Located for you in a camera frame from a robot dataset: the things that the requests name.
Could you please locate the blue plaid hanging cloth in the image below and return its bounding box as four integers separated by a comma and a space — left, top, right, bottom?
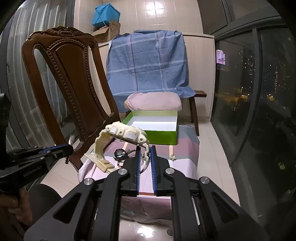
106, 30, 195, 113

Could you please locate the carved brown wooden chair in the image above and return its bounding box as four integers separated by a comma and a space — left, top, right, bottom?
22, 26, 120, 169

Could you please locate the person left hand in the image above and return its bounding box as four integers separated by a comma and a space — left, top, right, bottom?
1, 187, 33, 226

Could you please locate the green open gift box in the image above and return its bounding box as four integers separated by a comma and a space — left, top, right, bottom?
122, 110, 178, 145

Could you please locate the cream digital wristwatch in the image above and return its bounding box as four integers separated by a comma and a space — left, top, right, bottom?
84, 121, 150, 174

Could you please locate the small flower brooch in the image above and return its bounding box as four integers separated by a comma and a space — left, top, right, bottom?
170, 154, 176, 161

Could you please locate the pink cushion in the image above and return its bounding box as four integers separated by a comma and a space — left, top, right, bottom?
125, 92, 182, 111

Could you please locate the brown cardboard box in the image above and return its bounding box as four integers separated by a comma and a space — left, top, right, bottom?
92, 20, 121, 44

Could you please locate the pink plaid table cloth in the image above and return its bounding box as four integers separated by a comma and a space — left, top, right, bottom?
78, 126, 200, 227

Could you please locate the black digital wristwatch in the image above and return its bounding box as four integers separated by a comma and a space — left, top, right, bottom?
114, 149, 128, 162

